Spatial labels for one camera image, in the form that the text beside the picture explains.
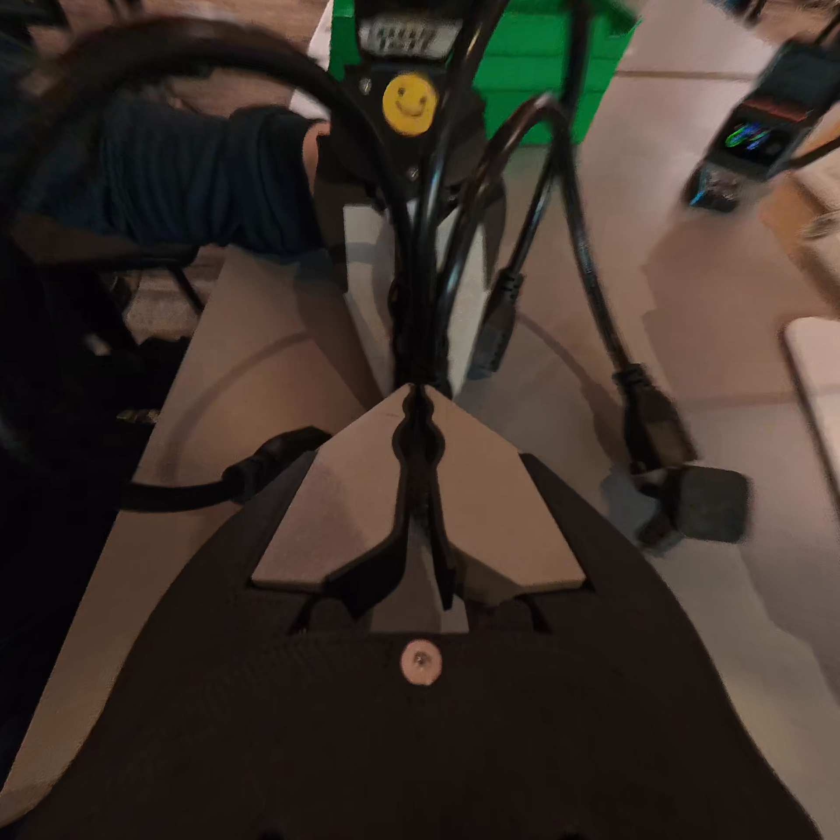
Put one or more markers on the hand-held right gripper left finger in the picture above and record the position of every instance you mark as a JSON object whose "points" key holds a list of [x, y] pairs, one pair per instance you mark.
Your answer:
{"points": [[328, 518]]}

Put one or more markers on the black office chair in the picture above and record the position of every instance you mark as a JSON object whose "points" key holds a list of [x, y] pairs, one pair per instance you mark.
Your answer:
{"points": [[98, 249]]}

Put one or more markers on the person's left forearm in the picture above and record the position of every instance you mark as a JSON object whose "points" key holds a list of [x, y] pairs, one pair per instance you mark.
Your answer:
{"points": [[197, 184]]}

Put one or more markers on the white rounded device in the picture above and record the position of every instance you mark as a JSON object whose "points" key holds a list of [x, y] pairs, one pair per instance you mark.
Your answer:
{"points": [[817, 380]]}

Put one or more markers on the black power station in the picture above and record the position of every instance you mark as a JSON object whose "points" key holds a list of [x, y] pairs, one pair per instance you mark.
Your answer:
{"points": [[754, 138]]}

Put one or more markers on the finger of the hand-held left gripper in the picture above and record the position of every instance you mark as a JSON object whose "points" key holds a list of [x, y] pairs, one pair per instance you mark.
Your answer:
{"points": [[367, 275], [467, 256]]}

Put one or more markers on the green plastic box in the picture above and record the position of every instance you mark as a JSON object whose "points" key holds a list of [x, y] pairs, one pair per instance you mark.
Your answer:
{"points": [[525, 65]]}

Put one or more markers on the small black battery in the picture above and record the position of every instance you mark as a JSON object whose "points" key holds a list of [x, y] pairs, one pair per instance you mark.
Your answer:
{"points": [[712, 190]]}

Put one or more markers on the person's left hand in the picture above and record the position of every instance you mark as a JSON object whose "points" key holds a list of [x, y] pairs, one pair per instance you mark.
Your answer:
{"points": [[313, 148]]}

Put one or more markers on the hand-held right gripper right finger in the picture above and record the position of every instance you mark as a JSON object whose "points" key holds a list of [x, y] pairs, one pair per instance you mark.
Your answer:
{"points": [[505, 518]]}

